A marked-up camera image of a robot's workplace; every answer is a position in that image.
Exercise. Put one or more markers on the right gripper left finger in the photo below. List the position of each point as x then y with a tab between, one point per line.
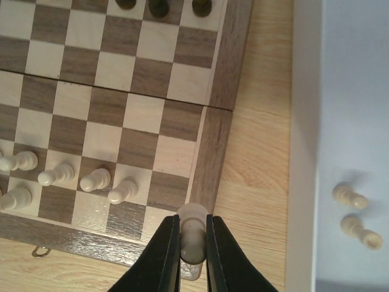
159	267

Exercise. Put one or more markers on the brass board latch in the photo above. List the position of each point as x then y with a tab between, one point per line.
40	252

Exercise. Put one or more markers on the dark pawn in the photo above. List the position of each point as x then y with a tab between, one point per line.
202	8
126	4
158	8

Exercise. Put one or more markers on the white bishop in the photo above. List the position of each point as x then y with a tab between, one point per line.
16	199

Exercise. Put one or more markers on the wooden chess board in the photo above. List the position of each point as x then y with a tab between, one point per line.
149	99

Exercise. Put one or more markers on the white rook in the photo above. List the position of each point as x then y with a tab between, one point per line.
193	217

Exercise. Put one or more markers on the white pawn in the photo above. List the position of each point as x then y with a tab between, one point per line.
60	173
97	180
353	227
122	191
347	196
24	160

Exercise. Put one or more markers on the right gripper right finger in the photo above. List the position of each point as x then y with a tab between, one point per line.
228	268

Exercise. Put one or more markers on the white pawn in box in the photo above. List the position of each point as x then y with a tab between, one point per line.
347	196
353	227

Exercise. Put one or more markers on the white cardboard box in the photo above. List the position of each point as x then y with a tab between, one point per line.
338	136

